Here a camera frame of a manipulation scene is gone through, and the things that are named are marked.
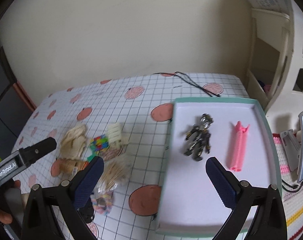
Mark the black toy car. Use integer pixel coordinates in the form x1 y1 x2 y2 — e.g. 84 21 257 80
78 198 94 224

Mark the pastel fuzzy twisted ring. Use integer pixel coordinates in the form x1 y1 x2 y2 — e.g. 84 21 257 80
89 189 115 216

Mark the black gold robot figure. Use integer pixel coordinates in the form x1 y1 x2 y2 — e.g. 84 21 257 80
184 113 214 161

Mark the left hand with white ring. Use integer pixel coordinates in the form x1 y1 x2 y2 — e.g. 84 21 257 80
0 179 28 227

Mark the packaged biscuit roll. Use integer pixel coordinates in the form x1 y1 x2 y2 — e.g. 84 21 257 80
58 159 88 176

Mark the white tray with green rim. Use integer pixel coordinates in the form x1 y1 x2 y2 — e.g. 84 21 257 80
155 98 287 239

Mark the crumpled cream cloth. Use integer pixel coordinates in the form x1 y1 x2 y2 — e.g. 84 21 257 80
60 124 87 159

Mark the colourful flower toy green stem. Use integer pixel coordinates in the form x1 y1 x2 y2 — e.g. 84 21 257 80
87 134 109 162

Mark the cream plastic toy chair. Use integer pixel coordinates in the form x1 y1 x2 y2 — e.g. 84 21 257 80
107 122 129 149

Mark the pomegranate print grid bedsheet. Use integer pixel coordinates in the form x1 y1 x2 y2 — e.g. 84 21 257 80
15 72 248 239

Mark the white bedside shelf unit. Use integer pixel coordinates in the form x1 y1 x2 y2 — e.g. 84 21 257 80
245 0 303 133

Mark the black thin cable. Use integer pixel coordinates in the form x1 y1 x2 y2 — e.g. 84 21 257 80
154 71 221 98

